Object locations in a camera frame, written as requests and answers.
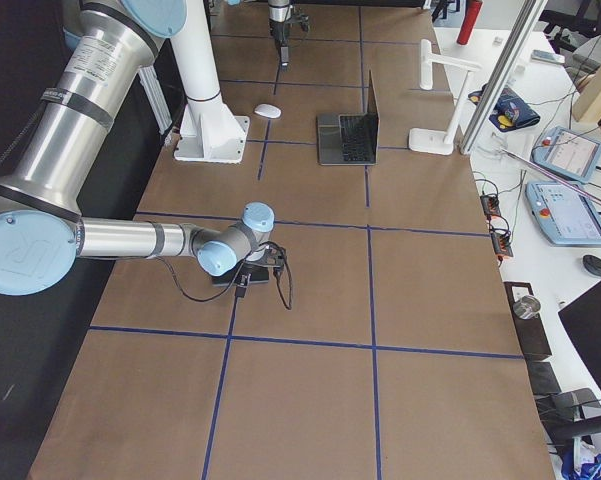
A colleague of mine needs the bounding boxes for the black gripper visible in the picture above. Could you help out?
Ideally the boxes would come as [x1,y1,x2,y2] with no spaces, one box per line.
[235,262,269,299]
[269,14,309,68]

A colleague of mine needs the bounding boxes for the blue teach pendant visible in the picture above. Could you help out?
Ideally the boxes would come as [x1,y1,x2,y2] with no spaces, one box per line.
[532,126,601,184]
[525,181,601,247]

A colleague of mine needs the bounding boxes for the white desk lamp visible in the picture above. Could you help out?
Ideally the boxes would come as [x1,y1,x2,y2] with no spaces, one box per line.
[407,39,483,156]

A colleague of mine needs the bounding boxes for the grey laptop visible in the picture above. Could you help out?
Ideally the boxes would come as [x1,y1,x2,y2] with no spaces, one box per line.
[316,71,379,166]

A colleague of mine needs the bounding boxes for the far orange black usb hub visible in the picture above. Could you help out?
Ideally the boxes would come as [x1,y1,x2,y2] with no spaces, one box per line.
[480,194,501,220]

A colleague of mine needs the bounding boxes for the aluminium frame post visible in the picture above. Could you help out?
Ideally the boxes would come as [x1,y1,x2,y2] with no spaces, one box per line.
[459,0,547,155]

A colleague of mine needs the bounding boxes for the silver metal cup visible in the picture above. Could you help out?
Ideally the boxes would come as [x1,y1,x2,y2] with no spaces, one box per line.
[512,295,541,320]

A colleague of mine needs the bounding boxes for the colourful blue pouch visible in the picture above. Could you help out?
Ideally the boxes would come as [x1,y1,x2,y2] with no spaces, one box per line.
[489,87,541,133]

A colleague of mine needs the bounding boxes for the white computer mouse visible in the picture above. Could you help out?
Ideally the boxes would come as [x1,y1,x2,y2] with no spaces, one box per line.
[254,103,282,119]

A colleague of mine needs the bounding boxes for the orange black usb hub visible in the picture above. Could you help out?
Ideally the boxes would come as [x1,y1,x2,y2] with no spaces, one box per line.
[490,229,513,260]
[480,194,501,220]

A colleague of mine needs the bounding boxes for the near orange black usb hub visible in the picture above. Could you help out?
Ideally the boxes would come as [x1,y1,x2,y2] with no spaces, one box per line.
[490,229,513,260]

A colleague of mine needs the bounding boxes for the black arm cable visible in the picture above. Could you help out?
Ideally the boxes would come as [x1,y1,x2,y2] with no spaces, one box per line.
[162,239,294,311]

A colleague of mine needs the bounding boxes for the near blue teach pendant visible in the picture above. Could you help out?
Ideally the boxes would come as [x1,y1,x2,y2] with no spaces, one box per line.
[525,181,601,247]

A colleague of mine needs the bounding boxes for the black box with label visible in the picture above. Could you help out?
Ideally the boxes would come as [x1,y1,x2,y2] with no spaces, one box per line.
[504,281,552,361]

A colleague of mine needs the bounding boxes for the far blue teach pendant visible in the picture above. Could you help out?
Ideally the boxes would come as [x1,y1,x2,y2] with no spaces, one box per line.
[532,126,601,184]

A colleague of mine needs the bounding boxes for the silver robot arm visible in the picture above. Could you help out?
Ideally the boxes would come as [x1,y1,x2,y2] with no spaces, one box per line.
[0,1,282,295]
[267,0,310,70]

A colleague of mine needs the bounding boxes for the red bottle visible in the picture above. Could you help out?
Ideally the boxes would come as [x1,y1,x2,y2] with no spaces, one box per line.
[456,0,483,45]

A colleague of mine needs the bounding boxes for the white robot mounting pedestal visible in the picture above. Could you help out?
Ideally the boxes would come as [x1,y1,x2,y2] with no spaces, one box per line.
[165,1,250,164]

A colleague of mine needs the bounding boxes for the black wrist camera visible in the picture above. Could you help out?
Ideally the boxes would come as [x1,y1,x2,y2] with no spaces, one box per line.
[262,242,287,280]

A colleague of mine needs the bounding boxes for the black mouse on side desk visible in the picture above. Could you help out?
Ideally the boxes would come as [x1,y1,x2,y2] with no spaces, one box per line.
[582,254,601,278]

